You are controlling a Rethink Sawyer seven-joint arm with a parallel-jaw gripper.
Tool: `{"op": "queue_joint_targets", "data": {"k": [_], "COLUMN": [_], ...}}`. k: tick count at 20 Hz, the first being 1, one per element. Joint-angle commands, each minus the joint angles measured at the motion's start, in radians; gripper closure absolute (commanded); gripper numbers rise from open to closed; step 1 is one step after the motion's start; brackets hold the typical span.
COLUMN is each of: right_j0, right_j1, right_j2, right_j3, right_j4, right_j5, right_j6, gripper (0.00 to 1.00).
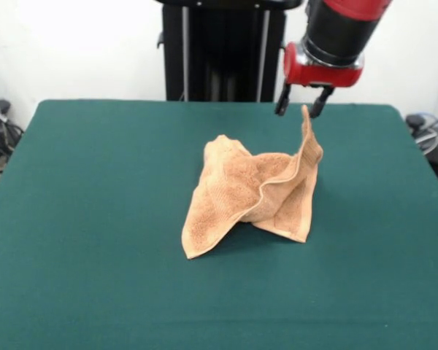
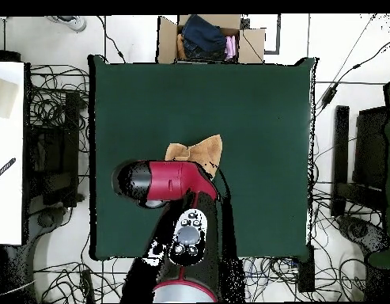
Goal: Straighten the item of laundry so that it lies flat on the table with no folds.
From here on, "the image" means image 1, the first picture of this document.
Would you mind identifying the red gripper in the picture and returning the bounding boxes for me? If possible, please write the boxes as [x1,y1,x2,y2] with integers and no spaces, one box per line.
[275,42,364,118]

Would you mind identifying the tan terry towel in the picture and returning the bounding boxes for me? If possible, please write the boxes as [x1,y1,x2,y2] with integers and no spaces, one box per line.
[181,104,323,260]

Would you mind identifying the dark green table cloth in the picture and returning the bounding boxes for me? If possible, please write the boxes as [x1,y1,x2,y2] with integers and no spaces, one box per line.
[0,98,438,350]

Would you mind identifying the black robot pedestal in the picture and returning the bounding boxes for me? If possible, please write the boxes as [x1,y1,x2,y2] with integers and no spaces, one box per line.
[154,0,307,103]

